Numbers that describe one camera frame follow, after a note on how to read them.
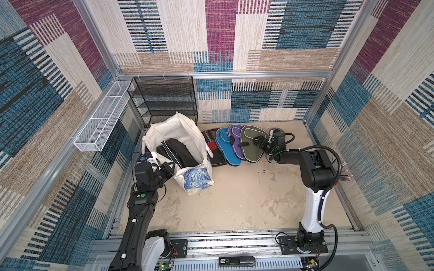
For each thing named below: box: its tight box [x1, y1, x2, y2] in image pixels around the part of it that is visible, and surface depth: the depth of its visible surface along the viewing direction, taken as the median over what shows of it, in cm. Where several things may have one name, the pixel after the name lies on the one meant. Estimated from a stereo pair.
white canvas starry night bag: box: [141, 112, 215, 196], surface depth 86 cm
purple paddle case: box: [227, 124, 246, 160], surface depth 104 cm
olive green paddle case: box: [240, 125, 270, 163], surface depth 103 cm
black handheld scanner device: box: [218, 255, 256, 267], surface depth 69 cm
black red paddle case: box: [201, 128, 228, 168], surface depth 104 cm
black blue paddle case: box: [215, 127, 242, 167], surface depth 102 cm
